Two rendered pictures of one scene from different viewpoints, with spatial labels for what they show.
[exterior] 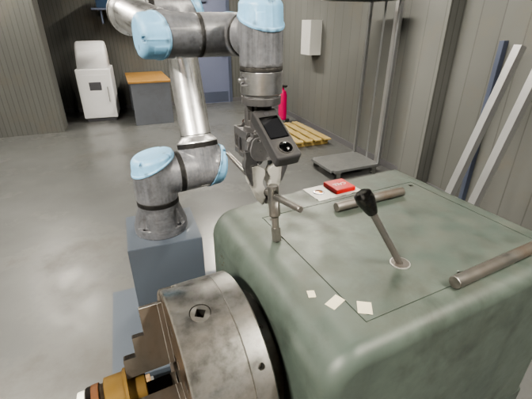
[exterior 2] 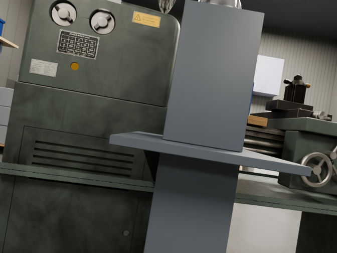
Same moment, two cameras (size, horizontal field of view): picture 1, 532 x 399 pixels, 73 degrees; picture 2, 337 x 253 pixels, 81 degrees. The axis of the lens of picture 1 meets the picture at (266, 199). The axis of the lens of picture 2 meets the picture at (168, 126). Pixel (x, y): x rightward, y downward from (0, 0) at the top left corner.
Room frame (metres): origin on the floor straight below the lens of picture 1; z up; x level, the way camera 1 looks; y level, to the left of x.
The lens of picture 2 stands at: (1.49, 0.42, 0.78)
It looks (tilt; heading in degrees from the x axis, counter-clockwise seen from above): 1 degrees up; 200
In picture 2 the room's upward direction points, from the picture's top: 9 degrees clockwise
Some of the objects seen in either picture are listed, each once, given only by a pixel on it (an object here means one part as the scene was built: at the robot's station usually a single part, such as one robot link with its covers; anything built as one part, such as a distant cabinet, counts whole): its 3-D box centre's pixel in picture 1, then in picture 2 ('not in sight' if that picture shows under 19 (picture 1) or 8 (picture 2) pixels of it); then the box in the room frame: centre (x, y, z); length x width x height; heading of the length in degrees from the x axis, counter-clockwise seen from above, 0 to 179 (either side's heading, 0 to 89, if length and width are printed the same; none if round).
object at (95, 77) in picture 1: (96, 81); not in sight; (6.87, 3.10, 0.67); 0.75 x 0.61 x 1.34; 21
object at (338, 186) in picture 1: (339, 187); not in sight; (0.86, -0.19, 1.26); 0.06 x 0.06 x 0.02; 26
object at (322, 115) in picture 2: not in sight; (321, 116); (0.43, 0.76, 0.95); 0.07 x 0.04 x 0.04; 26
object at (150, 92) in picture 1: (149, 96); not in sight; (6.98, 2.22, 0.37); 1.38 x 0.71 x 0.74; 22
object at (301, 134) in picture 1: (292, 134); not in sight; (5.49, -0.42, 0.05); 1.12 x 0.77 x 0.11; 21
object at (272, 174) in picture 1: (267, 178); (162, 1); (0.67, 0.00, 1.36); 0.06 x 0.03 x 0.09; 26
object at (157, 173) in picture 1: (157, 174); not in sight; (0.92, 0.30, 1.27); 0.13 x 0.12 x 0.14; 120
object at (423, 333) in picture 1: (367, 299); (112, 64); (0.65, -0.24, 1.06); 0.59 x 0.48 x 0.39; 116
